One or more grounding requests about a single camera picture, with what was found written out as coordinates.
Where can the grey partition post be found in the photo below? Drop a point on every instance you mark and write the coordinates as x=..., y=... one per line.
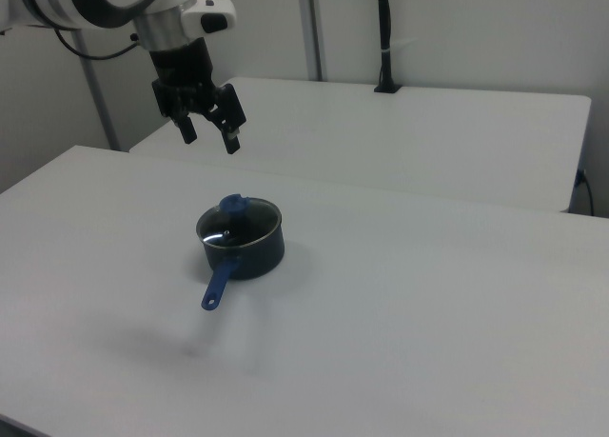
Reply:
x=97, y=99
x=314, y=27

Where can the glass lid with blue knob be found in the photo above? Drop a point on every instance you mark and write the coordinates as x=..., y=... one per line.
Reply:
x=223, y=228

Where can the black pole with white tape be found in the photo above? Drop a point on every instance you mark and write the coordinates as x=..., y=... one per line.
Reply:
x=385, y=27

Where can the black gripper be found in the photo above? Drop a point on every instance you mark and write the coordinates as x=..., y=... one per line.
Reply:
x=183, y=82

